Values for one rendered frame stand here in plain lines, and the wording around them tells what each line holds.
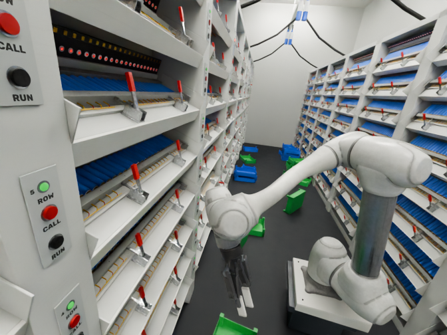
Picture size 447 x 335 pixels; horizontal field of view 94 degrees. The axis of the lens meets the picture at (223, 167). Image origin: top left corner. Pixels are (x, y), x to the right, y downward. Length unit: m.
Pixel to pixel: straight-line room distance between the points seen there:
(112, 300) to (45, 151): 0.38
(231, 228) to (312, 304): 0.83
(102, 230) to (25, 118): 0.24
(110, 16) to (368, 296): 1.15
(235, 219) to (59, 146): 0.38
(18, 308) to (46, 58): 0.28
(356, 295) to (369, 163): 0.56
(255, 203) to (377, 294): 0.68
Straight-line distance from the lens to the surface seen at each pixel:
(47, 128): 0.31
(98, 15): 0.40
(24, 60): 0.29
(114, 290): 0.60
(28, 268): 0.34
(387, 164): 0.80
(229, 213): 0.53
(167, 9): 0.94
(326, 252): 1.20
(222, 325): 1.40
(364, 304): 1.13
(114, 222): 0.48
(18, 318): 0.38
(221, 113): 1.56
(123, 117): 0.47
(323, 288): 1.33
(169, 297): 1.06
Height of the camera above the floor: 1.18
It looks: 20 degrees down
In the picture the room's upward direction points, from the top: 6 degrees clockwise
